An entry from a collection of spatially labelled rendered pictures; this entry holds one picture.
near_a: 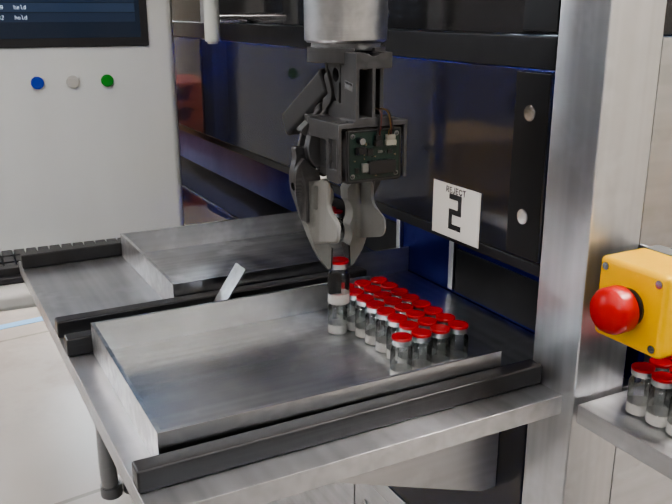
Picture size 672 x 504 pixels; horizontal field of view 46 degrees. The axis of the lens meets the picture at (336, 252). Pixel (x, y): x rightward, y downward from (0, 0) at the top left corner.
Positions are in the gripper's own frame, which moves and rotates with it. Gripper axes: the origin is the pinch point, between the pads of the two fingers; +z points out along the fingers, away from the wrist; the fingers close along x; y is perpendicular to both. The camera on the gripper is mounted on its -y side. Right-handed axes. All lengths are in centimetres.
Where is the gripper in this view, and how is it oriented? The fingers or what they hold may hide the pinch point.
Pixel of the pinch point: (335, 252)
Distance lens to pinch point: 79.4
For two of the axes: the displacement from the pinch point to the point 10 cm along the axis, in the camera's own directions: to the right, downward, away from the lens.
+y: 4.7, 2.6, -8.5
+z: 0.0, 9.6, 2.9
